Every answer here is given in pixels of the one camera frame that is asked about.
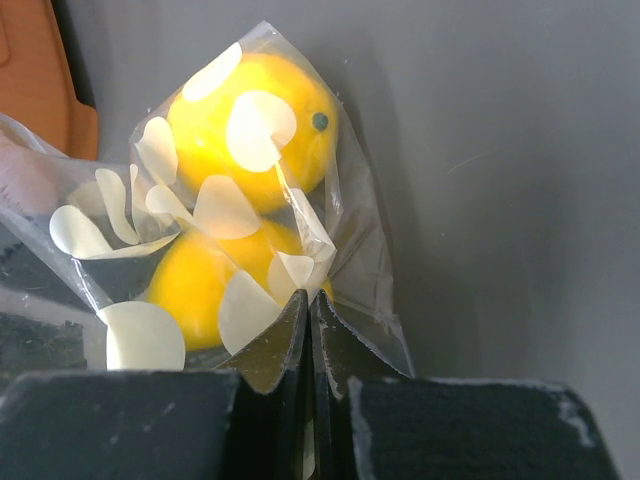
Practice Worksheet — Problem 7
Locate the orange plastic bin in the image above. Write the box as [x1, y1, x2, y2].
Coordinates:
[1, 0, 99, 160]

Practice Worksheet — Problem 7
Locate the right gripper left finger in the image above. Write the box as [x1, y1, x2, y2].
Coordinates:
[1, 291, 308, 479]

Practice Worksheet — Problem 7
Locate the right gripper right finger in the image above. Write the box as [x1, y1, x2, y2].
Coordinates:
[310, 293, 618, 479]

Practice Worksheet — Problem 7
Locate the yellow fake fruit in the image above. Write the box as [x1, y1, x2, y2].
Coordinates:
[147, 220, 303, 355]
[167, 53, 339, 212]

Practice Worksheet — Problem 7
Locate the polka dot zip bag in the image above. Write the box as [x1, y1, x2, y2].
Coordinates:
[1, 22, 413, 375]

